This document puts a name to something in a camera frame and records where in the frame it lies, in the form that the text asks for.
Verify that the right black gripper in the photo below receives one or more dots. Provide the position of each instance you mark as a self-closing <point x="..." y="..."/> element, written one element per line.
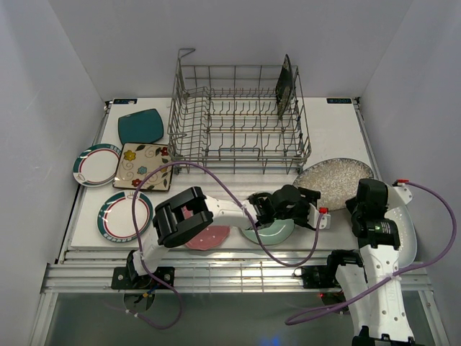
<point x="350" y="204"/>

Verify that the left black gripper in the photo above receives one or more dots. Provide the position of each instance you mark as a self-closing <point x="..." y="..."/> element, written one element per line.
<point x="310" y="197"/>

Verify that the speckled beige round plate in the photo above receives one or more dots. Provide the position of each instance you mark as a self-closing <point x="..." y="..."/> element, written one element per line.
<point x="336" y="179"/>

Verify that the black square floral plate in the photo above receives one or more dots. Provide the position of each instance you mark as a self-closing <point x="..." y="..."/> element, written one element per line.
<point x="284" y="87"/>

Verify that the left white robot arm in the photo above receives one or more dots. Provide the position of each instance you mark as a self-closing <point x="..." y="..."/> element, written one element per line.
<point x="182" y="217"/>

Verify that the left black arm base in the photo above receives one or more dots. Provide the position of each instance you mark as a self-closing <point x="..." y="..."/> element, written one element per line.
<point x="121" y="279"/>

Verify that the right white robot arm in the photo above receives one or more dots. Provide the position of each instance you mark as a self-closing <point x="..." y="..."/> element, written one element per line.
<point x="366" y="276"/>

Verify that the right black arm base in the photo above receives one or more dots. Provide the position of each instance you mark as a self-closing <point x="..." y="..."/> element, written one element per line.
<point x="315" y="277"/>

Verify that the mint green flower plate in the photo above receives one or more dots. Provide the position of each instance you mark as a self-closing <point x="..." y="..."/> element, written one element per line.
<point x="271" y="231"/>

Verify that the white oval platter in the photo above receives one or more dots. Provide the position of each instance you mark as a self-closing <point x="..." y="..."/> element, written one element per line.
<point x="407" y="234"/>

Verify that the pink dotted scalloped plate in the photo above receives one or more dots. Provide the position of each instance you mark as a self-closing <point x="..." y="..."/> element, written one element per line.
<point x="208" y="238"/>

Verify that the right logo sticker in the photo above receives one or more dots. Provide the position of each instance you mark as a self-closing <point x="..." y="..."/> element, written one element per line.
<point x="338" y="101"/>

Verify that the logo sticker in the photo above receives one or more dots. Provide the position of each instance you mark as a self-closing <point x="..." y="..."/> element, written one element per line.
<point x="338" y="101"/>
<point x="125" y="101"/>

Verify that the cream square flower plate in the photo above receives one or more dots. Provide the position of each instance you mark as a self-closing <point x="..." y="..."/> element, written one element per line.
<point x="137" y="161"/>

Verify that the teal square plate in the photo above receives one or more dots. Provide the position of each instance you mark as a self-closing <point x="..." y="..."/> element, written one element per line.
<point x="145" y="126"/>

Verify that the round plate red teal rim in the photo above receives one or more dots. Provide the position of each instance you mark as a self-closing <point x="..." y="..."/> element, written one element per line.
<point x="115" y="217"/>

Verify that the left logo sticker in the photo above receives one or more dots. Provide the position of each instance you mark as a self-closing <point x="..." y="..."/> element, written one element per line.
<point x="125" y="101"/>

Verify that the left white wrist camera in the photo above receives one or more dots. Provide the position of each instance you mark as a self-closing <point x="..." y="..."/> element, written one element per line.
<point x="319" y="218"/>

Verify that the grey wire dish rack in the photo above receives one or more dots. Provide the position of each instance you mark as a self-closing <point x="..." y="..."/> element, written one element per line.
<point x="225" y="117"/>

